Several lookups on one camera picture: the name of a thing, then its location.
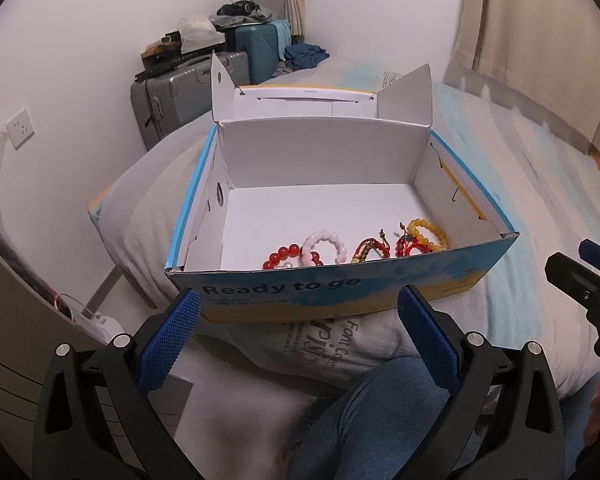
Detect white wall socket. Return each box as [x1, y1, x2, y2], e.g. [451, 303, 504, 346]
[6, 112, 35, 150]

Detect grey suitcase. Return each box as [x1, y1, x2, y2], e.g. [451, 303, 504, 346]
[130, 51, 253, 151]

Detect white power adapter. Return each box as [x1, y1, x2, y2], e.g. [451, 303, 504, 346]
[82, 310, 126, 346]

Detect grey bedside cabinet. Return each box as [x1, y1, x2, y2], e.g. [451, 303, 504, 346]
[0, 230, 196, 461]

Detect person's right hand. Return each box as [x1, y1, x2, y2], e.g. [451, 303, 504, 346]
[582, 370, 600, 448]

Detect pink bead bracelet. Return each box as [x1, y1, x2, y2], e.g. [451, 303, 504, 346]
[301, 229, 349, 267]

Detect black bag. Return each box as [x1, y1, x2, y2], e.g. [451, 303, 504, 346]
[216, 1, 261, 18]

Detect red and green bead bracelet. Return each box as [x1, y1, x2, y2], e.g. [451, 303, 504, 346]
[394, 221, 428, 259]

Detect blue and yellow cardboard box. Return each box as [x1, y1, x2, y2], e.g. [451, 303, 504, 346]
[166, 63, 520, 324]

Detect beige curtain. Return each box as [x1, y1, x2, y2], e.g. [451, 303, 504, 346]
[442, 0, 600, 156]

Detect person's leg in jeans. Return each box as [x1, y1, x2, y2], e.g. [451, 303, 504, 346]
[280, 355, 461, 480]

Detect black and yellow folded tool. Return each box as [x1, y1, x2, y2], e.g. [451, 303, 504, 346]
[135, 30, 182, 82]

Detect white plastic bag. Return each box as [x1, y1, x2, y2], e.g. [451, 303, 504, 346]
[177, 14, 221, 53]

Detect teal suitcase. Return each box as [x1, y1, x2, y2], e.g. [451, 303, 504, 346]
[224, 20, 292, 86]

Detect red braided bracelet wooden bead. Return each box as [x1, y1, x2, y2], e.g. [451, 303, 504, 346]
[350, 229, 392, 265]

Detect yellow bead bracelet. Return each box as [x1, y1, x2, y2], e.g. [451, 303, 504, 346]
[406, 217, 451, 253]

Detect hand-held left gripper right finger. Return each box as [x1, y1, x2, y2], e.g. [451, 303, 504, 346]
[395, 285, 567, 480]

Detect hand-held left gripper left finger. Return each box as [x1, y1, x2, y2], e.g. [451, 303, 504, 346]
[32, 287, 216, 480]

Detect dark blue clothes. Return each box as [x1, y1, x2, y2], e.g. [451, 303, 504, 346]
[279, 42, 330, 75]

